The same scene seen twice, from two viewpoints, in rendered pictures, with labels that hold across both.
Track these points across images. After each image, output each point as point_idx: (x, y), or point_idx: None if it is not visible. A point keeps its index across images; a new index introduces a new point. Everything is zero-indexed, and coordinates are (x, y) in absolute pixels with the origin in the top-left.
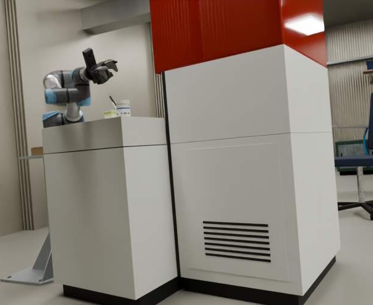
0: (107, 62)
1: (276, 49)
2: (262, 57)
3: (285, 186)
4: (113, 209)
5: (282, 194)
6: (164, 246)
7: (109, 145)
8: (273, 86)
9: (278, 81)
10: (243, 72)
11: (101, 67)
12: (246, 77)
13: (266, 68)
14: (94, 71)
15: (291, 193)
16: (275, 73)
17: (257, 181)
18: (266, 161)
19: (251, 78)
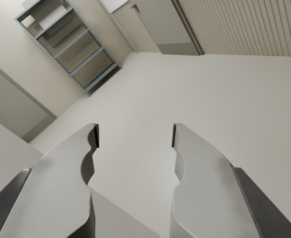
0: (81, 173)
1: None
2: None
3: (110, 207)
4: None
5: (115, 212)
6: None
7: None
8: (31, 157)
9: (29, 150)
10: None
11: (198, 151)
12: (1, 169)
13: (6, 147)
14: None
15: (113, 205)
16: (18, 146)
17: (109, 228)
18: (94, 209)
19: (8, 167)
